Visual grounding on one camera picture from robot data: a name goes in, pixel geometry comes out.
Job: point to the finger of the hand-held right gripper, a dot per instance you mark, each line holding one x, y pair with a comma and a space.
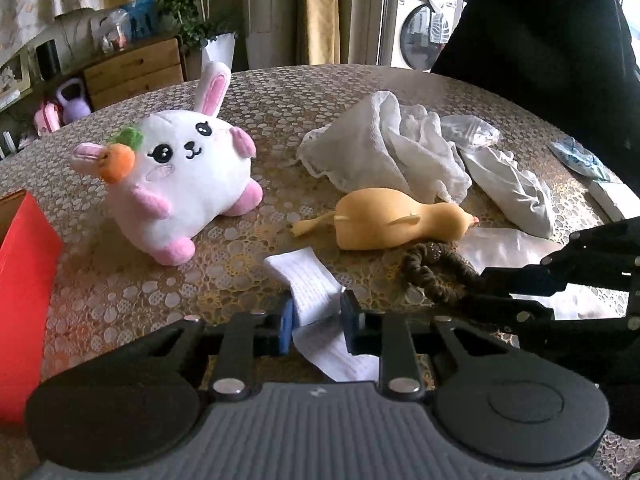
520, 277
505, 312

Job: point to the white rabbit plush toy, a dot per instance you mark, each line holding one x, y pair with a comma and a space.
190, 180

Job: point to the plastic bag with snacks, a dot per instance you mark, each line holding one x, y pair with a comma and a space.
112, 30

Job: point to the green potted plant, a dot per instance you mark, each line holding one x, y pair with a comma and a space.
180, 15

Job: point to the black speaker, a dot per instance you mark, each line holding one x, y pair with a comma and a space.
48, 60

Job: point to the clear plastic bag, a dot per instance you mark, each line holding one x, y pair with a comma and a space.
470, 130

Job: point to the blue bag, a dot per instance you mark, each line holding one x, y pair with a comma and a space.
142, 15

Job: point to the pink kettlebell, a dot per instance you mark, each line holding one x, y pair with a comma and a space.
47, 120

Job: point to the person in black clothing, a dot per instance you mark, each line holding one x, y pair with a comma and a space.
540, 35

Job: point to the grey curtain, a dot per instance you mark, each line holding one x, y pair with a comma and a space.
270, 10

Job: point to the picture frame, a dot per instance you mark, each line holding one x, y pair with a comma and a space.
15, 75

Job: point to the brown hair scrunchie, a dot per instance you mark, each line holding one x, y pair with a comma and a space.
425, 280

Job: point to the washing machine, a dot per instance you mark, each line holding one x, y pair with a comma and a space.
415, 30

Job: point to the white planter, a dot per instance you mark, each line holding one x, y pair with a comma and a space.
220, 50

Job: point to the blue face mask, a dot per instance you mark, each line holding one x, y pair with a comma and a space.
580, 160

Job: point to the red box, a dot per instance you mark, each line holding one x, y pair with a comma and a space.
25, 285

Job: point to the white towel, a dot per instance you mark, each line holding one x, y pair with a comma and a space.
375, 145

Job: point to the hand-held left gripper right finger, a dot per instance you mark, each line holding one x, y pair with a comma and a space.
352, 325

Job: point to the purple kettlebell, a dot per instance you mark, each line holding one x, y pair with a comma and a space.
75, 107

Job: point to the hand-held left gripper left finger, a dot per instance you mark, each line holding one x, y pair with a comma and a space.
287, 327

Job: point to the yellow curtain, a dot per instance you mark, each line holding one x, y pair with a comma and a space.
317, 10

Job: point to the yellow rubber chicken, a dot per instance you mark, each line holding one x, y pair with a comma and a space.
375, 220

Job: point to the white plastic sheet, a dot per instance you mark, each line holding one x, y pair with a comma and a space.
505, 250

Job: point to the small white box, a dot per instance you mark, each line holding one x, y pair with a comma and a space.
615, 197

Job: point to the wooden drawer chest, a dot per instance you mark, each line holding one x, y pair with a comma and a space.
130, 70

